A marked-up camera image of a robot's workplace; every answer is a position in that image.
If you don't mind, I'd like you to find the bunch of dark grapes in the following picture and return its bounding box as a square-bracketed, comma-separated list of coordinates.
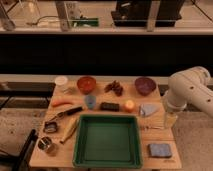
[104, 81, 123, 96]

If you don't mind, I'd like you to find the green plastic tray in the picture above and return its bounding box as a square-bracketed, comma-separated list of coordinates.
[73, 115, 143, 169]

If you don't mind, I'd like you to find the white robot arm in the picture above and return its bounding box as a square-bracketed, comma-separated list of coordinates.
[162, 66, 213, 129]

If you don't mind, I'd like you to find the black handled tool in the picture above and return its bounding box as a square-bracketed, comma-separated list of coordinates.
[48, 106, 83, 122]

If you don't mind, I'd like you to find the grey folded cloth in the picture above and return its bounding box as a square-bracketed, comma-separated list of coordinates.
[139, 104, 159, 117]

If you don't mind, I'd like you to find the black rectangular block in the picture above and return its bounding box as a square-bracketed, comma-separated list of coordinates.
[100, 102, 120, 112]

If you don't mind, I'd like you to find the purple bowl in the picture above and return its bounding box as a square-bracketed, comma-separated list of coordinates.
[135, 77, 156, 96]

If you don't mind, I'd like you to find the orange carrot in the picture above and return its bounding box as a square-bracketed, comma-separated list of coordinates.
[51, 100, 73, 107]

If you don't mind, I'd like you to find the blue cup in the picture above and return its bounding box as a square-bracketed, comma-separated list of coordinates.
[85, 95, 96, 110]

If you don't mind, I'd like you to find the orange fruit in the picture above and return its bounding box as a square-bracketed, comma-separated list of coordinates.
[124, 100, 135, 112]

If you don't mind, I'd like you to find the blue sponge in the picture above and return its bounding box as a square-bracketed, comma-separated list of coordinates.
[148, 143, 172, 158]

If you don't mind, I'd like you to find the black stand left of table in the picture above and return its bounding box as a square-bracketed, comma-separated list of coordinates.
[12, 129, 38, 171]

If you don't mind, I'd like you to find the red bowl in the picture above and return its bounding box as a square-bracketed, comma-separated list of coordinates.
[77, 76, 96, 94]

